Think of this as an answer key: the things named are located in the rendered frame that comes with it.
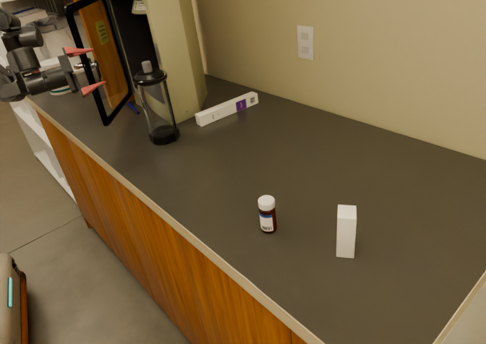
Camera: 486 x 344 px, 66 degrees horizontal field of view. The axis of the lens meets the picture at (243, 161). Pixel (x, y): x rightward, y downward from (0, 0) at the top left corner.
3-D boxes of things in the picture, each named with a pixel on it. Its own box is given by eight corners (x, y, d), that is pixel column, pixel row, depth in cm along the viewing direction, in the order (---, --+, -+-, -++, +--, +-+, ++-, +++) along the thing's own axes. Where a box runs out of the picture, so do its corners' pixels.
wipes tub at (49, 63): (72, 83, 194) (61, 55, 186) (81, 89, 185) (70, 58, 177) (46, 92, 187) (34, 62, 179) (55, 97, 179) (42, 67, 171)
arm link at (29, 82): (30, 97, 109) (26, 96, 104) (20, 74, 108) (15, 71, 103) (55, 89, 111) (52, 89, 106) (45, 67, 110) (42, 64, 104)
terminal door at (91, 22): (132, 94, 156) (102, -10, 135) (106, 128, 131) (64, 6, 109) (130, 94, 156) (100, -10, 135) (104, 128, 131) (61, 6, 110)
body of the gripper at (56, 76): (63, 54, 106) (35, 61, 104) (77, 89, 108) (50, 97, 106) (66, 58, 112) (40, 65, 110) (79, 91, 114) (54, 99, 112)
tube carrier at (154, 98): (184, 127, 133) (171, 69, 122) (173, 142, 124) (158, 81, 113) (155, 128, 135) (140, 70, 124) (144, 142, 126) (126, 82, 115)
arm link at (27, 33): (9, 20, 139) (-5, 13, 130) (40, 16, 139) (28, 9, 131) (16, 53, 140) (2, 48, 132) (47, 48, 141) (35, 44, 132)
